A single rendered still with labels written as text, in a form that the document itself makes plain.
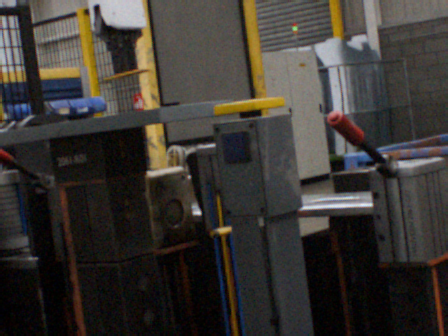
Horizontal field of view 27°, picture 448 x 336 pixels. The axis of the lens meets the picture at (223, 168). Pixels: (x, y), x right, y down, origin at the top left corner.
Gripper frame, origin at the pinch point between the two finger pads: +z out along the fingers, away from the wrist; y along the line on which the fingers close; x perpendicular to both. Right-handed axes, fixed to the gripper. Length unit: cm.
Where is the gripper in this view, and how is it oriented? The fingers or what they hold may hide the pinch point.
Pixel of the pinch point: (124, 61)
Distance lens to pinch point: 165.0
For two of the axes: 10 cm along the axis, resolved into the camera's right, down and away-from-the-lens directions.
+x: -8.3, 1.3, 5.3
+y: 5.2, -1.0, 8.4
